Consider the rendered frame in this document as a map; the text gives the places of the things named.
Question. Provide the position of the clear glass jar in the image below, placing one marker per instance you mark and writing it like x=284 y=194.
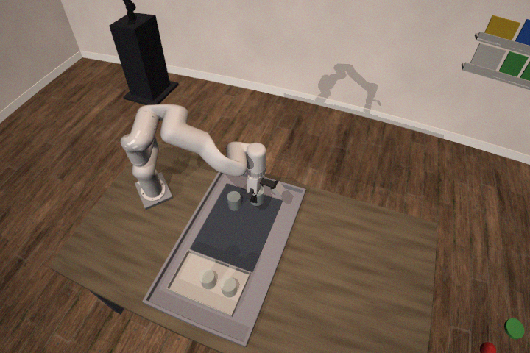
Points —
x=207 y=279
x=234 y=200
x=260 y=197
x=228 y=286

